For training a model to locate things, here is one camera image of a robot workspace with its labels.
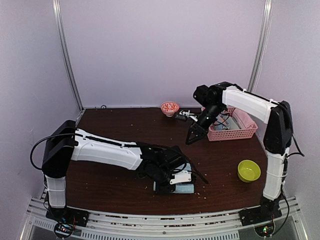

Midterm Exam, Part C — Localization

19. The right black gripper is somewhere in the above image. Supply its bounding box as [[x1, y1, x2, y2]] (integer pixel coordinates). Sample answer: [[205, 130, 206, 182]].
[[186, 103, 224, 146]]

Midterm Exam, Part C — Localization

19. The blue polka dot towel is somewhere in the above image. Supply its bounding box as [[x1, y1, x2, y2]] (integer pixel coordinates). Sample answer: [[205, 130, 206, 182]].
[[213, 114, 237, 131]]

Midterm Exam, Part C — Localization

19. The plain light blue towel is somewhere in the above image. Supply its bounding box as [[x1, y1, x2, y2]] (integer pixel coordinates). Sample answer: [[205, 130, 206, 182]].
[[153, 163, 196, 195]]

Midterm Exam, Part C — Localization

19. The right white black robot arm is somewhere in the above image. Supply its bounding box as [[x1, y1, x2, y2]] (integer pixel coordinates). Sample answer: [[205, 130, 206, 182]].
[[185, 81, 297, 221]]

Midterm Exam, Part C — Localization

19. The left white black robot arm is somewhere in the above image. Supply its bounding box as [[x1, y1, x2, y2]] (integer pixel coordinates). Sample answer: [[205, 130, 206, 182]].
[[29, 120, 196, 222]]

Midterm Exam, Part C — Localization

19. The pink plastic basket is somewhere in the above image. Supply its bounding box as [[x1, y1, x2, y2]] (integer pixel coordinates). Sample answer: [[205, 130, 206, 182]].
[[207, 106, 258, 142]]

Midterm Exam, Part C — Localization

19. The orange patterned ceramic bowl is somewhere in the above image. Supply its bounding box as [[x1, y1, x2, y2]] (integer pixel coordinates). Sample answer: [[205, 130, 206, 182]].
[[160, 101, 180, 117]]

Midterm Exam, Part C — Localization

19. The pink rolled towel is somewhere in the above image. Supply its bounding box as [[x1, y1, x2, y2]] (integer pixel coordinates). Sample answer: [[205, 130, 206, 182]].
[[232, 108, 257, 129]]

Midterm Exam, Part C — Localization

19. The lime green bowl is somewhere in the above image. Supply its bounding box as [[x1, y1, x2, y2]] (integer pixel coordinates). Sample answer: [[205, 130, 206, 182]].
[[237, 159, 261, 183]]

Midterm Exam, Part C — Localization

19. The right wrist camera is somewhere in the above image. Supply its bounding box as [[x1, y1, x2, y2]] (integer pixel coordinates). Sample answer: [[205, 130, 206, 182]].
[[173, 110, 200, 122]]

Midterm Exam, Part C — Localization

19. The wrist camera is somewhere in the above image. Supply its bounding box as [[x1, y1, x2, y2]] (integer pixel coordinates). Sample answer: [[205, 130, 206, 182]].
[[169, 170, 193, 185], [173, 110, 200, 122]]

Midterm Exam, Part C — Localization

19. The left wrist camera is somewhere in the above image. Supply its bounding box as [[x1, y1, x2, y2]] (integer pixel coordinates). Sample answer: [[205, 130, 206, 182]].
[[169, 170, 193, 185]]

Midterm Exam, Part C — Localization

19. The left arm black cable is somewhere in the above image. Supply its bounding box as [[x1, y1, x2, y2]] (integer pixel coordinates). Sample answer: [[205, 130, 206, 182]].
[[29, 133, 210, 186]]

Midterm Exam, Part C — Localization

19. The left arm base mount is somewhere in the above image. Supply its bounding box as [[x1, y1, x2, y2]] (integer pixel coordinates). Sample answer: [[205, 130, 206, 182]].
[[45, 207, 90, 227]]

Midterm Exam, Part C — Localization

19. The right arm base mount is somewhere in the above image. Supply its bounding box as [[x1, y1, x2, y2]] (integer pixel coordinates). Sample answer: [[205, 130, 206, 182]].
[[238, 206, 282, 227]]

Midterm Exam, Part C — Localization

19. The front aluminium rail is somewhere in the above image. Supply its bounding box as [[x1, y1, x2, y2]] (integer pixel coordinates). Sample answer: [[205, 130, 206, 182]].
[[18, 197, 310, 240]]

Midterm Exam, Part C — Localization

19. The right aluminium frame post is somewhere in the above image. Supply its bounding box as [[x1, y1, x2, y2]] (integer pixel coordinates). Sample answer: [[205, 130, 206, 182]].
[[247, 0, 273, 93]]

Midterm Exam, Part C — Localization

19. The aluminium frame post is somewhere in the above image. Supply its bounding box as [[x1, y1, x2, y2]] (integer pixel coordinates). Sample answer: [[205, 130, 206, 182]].
[[52, 0, 84, 112], [247, 0, 273, 93]]

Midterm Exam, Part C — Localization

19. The left aluminium frame post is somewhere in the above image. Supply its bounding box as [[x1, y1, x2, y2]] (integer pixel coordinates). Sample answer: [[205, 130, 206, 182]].
[[52, 0, 84, 112]]

